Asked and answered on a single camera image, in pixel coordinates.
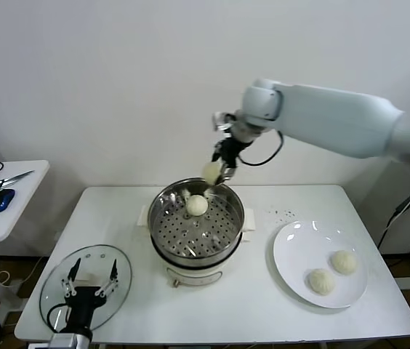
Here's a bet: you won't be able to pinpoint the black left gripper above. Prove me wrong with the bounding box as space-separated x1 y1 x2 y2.
61 257 120 333

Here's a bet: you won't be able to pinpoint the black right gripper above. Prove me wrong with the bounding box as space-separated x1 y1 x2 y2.
210 136 252 187

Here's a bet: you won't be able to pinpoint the white steamed baozi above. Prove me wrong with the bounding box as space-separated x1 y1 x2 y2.
330 249 358 276
203 161 224 185
306 268 337 296
185 194 209 217

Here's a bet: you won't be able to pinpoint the round glass pot lid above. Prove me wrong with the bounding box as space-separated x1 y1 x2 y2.
39 244 132 332

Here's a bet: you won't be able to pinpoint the stainless steel steamer basket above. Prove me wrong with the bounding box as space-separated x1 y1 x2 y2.
137 177 257 268

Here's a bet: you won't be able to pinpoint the white side table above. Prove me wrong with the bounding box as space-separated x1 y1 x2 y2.
0 159 50 313

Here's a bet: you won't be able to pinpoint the white electric cooker base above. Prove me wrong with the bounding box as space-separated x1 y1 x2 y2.
150 228 253 289

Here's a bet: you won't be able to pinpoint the white round plate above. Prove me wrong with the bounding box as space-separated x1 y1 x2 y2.
272 220 369 309

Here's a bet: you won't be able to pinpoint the blue black computer mouse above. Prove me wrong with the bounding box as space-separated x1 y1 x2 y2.
0 188 15 214

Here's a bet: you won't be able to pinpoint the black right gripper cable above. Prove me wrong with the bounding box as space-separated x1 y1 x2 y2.
236 129 286 167

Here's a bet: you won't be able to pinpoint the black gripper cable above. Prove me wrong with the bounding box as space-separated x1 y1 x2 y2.
46 303 71 334
236 129 286 167

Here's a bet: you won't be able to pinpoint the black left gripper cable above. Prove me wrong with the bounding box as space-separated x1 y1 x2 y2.
46 303 71 334

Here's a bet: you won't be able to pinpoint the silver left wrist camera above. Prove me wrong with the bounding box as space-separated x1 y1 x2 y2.
47 332 93 349

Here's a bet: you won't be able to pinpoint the black handled scissors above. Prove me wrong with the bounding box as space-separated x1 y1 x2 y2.
0 161 35 192

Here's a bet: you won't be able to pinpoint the black power cable with adapter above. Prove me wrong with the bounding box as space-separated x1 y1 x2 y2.
377 188 410 255

